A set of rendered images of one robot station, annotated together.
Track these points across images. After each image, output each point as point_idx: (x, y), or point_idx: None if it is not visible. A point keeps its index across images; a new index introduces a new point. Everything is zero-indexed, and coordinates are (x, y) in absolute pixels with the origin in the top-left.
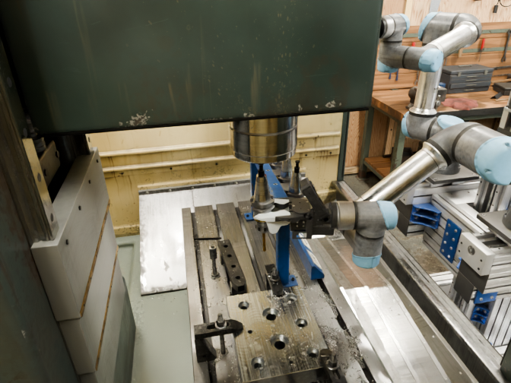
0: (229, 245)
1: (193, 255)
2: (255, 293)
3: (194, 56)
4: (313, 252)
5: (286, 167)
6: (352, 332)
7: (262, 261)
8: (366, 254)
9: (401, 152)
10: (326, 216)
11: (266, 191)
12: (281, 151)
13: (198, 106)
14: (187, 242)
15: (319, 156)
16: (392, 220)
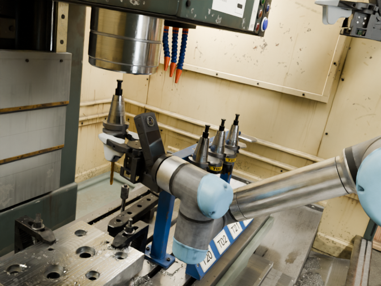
0: (152, 200)
1: (130, 198)
2: (102, 233)
3: None
4: (224, 258)
5: (215, 139)
6: None
7: (170, 233)
8: (176, 235)
9: None
10: (151, 163)
11: (115, 112)
12: (109, 57)
13: None
14: (140, 189)
15: (348, 197)
16: (206, 201)
